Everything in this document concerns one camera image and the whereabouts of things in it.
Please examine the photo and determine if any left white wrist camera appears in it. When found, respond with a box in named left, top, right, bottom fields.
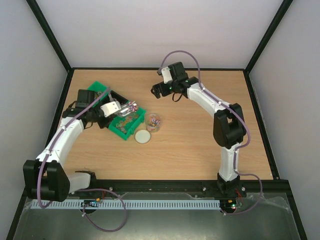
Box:
left=100, top=101, right=122, bottom=118

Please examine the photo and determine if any metal candy scoop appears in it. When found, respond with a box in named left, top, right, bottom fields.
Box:
left=115, top=101, right=139, bottom=117

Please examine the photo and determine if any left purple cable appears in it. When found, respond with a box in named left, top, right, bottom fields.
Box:
left=36, top=85, right=129, bottom=232

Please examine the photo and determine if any green bin of sticks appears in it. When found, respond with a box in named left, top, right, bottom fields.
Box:
left=87, top=81, right=108, bottom=98

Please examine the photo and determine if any green bin of gummies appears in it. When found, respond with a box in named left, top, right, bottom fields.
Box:
left=108, top=108, right=146, bottom=141

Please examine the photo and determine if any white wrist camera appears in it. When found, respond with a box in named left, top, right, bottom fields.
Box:
left=157, top=66, right=173, bottom=84
left=100, top=101, right=122, bottom=118

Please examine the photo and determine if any black bin of lollipops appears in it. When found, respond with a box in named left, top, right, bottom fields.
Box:
left=96, top=90, right=128, bottom=120

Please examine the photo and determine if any clear glass jar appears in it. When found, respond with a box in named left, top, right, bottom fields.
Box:
left=145, top=113, right=162, bottom=133

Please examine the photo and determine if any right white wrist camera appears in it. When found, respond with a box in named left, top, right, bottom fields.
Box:
left=157, top=66, right=173, bottom=84

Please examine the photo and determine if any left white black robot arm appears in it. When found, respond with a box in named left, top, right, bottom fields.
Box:
left=23, top=88, right=121, bottom=208

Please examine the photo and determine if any light blue cable duct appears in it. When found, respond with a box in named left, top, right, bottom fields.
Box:
left=29, top=197, right=221, bottom=211

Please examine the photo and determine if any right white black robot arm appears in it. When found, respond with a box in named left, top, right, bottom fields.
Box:
left=150, top=62, right=249, bottom=196

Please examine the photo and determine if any black aluminium frame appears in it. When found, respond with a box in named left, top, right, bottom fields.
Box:
left=5, top=0, right=309, bottom=240

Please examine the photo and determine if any metal front tray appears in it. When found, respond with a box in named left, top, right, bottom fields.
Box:
left=13, top=193, right=300, bottom=240

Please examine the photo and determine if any white jar lid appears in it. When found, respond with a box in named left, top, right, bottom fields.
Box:
left=134, top=129, right=151, bottom=145

